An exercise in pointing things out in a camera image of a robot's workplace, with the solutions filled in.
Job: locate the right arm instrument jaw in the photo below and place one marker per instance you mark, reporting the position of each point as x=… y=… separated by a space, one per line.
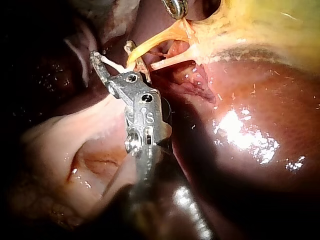
x=143 y=68
x=99 y=67

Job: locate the white clip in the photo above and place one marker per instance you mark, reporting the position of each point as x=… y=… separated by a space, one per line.
x=113 y=64

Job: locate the left arm instrument jaw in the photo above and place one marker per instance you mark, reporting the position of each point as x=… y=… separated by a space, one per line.
x=181 y=10

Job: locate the right arm instrument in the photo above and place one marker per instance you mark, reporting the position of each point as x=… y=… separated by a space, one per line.
x=147 y=110

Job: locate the dark red liver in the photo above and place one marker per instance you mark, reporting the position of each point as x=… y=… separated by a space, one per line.
x=250 y=105

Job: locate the thin tube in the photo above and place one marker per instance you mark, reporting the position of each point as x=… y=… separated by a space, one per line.
x=155 y=40
x=171 y=60

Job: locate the gallbladder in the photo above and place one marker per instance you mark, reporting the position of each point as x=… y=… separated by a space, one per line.
x=262 y=25

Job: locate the dark right arm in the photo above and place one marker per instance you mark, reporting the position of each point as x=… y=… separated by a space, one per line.
x=162 y=212

